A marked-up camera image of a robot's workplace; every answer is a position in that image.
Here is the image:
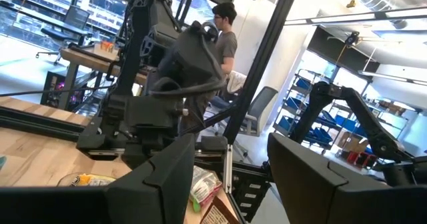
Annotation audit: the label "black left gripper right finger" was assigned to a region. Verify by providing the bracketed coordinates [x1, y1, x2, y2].
[267, 132, 427, 224]

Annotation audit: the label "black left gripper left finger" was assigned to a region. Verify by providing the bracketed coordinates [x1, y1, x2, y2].
[0, 133, 196, 224]

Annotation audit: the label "person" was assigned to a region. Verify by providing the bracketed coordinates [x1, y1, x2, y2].
[210, 2, 240, 77]

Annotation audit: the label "clear plastic bin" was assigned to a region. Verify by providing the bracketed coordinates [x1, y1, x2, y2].
[55, 172, 117, 187]

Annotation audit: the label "cardboard box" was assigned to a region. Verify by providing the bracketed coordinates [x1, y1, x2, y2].
[335, 130, 370, 153]

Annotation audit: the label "grey office chair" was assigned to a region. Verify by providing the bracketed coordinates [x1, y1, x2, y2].
[239, 85, 280, 138]

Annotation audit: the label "white green snack packet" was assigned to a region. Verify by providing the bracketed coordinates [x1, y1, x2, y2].
[189, 165, 224, 213]

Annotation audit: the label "wooden desk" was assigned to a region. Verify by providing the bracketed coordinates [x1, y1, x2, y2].
[59, 43, 149, 87]

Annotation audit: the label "rack with blue bins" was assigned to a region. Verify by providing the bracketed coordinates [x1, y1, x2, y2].
[272, 69, 368, 151]

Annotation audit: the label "black office chair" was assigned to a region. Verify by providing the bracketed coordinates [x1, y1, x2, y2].
[35, 5, 93, 65]

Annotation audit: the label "computer tower pink lights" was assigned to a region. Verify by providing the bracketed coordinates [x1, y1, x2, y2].
[39, 70, 84, 111]

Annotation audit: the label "long ceiling light bar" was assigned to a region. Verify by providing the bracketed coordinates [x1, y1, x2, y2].
[284, 5, 427, 27]

